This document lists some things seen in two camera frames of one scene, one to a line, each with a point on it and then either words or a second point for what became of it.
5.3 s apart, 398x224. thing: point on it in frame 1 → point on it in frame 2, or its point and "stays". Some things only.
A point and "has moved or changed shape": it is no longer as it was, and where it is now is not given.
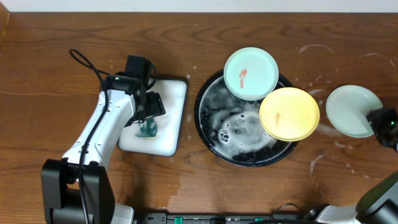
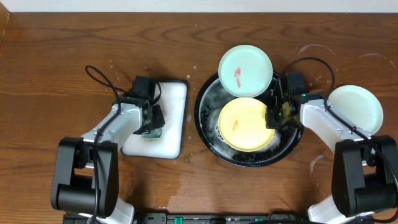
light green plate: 347,107 stays
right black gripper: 381,116 → 271,122
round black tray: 230,127 stays
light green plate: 250,73 has moved or changed shape
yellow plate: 288,114 has moved or changed shape
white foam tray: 166,140 stays
